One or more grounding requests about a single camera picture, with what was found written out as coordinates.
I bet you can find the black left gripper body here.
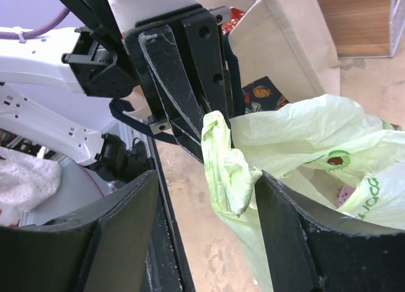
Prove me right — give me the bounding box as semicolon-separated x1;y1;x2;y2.
123;4;228;137

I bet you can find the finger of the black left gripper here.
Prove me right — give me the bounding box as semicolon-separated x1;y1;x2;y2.
138;31;203;139
170;118;203;164

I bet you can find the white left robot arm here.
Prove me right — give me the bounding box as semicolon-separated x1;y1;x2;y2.
1;0;232;182

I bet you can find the red snack bag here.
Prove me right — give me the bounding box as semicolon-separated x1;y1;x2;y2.
221;8;246;35

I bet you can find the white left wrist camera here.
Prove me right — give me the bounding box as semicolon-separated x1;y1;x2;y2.
107;0;199;33

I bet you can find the white crumpled cloth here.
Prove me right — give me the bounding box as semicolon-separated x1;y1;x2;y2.
1;147;62;227

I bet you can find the white wire wooden shelf rack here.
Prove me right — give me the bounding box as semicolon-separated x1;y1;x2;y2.
318;0;404;58

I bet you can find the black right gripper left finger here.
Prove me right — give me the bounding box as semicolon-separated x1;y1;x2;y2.
1;171;158;291

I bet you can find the beige canvas tote bag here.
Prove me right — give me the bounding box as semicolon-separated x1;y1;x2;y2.
109;0;341;144

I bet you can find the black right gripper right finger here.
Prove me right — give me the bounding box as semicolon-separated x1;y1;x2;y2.
255;173;404;291

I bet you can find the green avocado print bag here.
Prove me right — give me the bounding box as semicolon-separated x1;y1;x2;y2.
201;94;404;291

